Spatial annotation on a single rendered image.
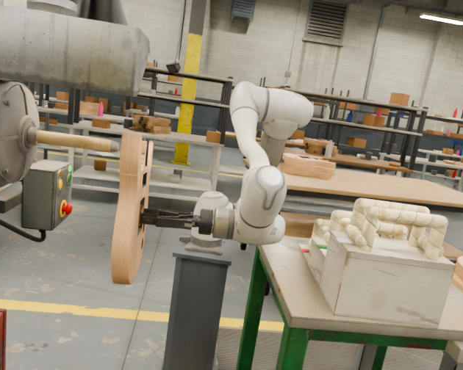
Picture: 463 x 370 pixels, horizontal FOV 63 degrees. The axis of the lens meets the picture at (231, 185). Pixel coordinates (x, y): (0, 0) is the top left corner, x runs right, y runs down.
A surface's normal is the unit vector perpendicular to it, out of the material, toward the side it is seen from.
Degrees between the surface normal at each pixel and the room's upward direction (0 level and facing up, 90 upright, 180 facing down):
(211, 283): 90
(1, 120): 78
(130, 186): 93
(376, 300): 90
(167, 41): 90
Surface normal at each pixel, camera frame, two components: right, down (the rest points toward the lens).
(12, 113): 1.00, 0.05
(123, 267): 0.06, 0.47
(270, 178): 0.15, -0.48
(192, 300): -0.05, 0.21
